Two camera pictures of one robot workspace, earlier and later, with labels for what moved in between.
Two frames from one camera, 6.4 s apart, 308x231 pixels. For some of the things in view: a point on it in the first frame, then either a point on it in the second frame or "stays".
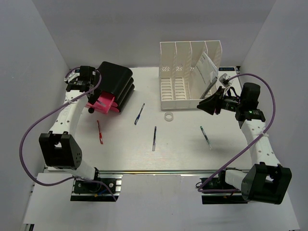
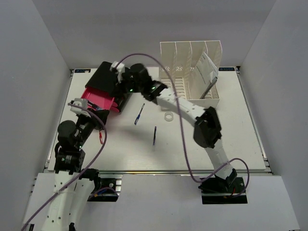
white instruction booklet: x=206 y=74 stays
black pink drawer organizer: x=117 y=86 stays
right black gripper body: x=227 y=102 -> x=128 y=85
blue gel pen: x=138 y=117 stays
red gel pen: x=100 y=134 stays
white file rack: x=178 y=61 stays
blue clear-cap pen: x=102 y=104 -> x=95 y=108
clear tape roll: x=168 y=116 stays
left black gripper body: x=90 y=98 -> x=87 y=125
